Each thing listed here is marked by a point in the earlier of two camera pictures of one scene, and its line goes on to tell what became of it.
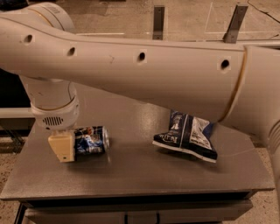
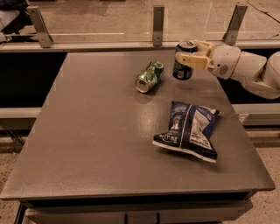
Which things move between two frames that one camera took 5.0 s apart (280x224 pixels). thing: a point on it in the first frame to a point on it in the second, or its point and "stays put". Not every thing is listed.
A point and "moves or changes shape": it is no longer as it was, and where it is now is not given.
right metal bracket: (231, 35) stays put
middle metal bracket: (158, 23) stays put
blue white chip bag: (190, 135) stays put
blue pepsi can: (92, 140) moves or changes shape
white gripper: (56, 118) to (226, 61)
